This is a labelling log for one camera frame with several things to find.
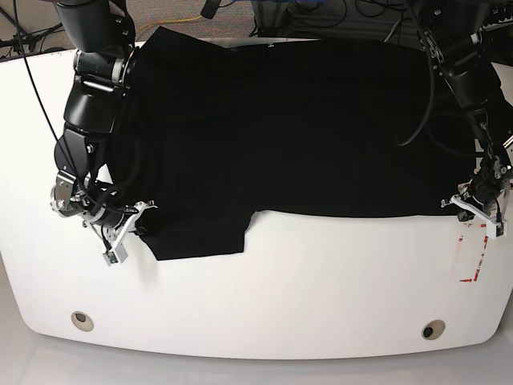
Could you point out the red tape marker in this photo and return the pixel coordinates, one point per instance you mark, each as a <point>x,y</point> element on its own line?
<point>470,251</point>

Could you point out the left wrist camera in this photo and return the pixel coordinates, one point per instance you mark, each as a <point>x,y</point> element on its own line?
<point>495,229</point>

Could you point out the left table grommet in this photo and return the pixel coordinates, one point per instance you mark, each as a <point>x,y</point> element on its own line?
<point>82,321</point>

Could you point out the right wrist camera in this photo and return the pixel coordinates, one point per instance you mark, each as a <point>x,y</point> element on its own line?
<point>115,255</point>

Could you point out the right table grommet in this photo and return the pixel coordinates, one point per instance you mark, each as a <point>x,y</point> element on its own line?
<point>433,330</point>

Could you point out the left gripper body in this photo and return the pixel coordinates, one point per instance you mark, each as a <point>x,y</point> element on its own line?
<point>486,194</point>

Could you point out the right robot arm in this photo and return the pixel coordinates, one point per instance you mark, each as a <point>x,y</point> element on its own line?
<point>98,156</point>

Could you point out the black T-shirt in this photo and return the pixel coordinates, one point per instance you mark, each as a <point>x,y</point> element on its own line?
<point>333,128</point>

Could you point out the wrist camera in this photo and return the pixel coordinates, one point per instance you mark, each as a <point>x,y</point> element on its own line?
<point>495,229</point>
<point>115,255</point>

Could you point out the table grommet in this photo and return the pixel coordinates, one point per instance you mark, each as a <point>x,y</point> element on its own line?
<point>433,330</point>
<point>82,321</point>

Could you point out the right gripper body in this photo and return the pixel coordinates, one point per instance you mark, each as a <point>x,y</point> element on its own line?
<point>97,204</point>

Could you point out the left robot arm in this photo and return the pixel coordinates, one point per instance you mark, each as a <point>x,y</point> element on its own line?
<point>456,51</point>

